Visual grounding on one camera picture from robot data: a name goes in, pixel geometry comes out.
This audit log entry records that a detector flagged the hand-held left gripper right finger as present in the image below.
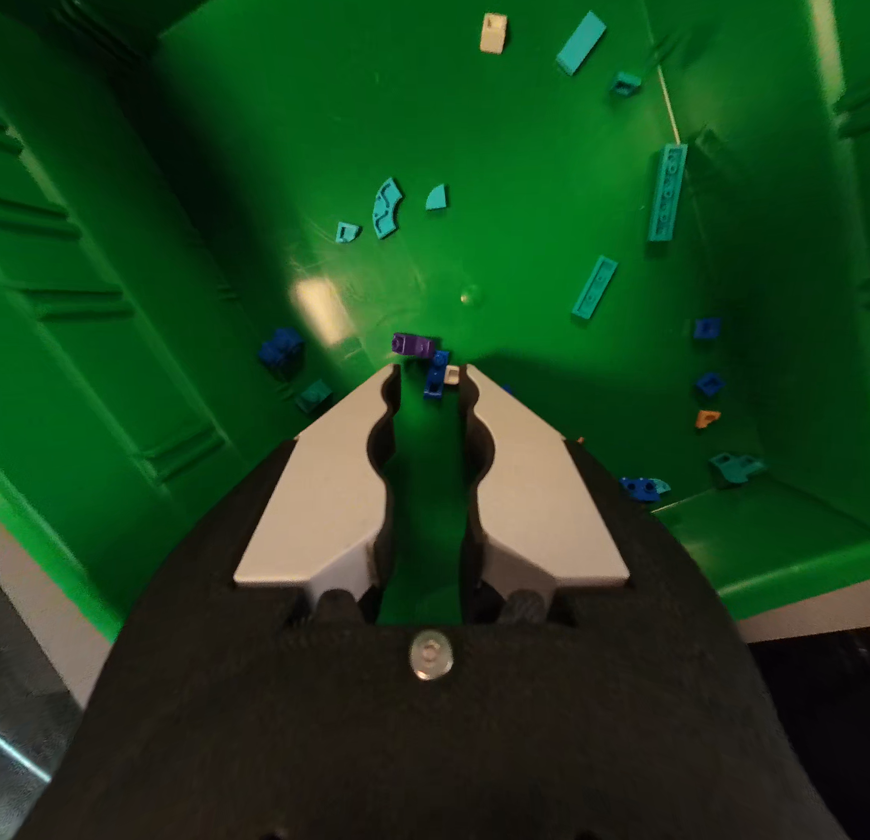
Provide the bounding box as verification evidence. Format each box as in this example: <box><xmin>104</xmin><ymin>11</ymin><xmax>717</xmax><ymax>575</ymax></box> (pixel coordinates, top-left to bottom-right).
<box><xmin>459</xmin><ymin>363</ymin><xmax>631</xmax><ymax>603</ymax></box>

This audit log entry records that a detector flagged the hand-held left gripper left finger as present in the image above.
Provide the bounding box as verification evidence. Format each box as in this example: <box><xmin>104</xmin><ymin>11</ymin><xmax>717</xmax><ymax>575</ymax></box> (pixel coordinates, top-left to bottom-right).
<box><xmin>233</xmin><ymin>363</ymin><xmax>402</xmax><ymax>613</ymax></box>

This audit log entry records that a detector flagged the green plastic bin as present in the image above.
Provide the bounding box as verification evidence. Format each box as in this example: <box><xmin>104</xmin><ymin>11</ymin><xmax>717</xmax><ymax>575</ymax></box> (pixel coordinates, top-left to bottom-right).
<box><xmin>0</xmin><ymin>0</ymin><xmax>870</xmax><ymax>644</ymax></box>

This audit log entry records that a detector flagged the blue lego brick cluster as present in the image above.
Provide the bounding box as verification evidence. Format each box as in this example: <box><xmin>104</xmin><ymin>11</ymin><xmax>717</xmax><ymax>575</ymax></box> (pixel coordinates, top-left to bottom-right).
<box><xmin>256</xmin><ymin>327</ymin><xmax>307</xmax><ymax>377</ymax></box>

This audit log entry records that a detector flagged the short teal lego plate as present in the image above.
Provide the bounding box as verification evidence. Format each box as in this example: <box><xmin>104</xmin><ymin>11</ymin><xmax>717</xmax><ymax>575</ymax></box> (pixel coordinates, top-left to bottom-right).
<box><xmin>571</xmin><ymin>254</ymin><xmax>619</xmax><ymax>322</ymax></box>

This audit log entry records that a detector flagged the teal curved lego piece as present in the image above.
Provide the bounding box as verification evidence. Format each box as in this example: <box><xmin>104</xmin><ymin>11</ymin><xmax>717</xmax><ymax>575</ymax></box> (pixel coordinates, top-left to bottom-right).
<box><xmin>371</xmin><ymin>177</ymin><xmax>405</xmax><ymax>241</ymax></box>

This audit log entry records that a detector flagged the long teal lego plate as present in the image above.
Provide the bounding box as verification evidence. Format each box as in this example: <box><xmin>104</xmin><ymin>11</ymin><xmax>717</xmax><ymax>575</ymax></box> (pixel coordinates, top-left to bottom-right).
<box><xmin>647</xmin><ymin>143</ymin><xmax>689</xmax><ymax>243</ymax></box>

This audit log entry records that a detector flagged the teal smooth lego tile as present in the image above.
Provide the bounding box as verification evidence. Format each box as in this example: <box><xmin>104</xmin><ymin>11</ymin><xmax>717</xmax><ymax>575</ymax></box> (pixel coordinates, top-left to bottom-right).
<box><xmin>555</xmin><ymin>10</ymin><xmax>608</xmax><ymax>77</ymax></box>

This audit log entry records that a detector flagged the teal lego bracket piece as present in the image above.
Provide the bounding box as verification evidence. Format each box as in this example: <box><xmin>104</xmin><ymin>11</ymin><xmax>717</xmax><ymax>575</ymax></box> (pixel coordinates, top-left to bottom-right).
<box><xmin>708</xmin><ymin>451</ymin><xmax>768</xmax><ymax>485</ymax></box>

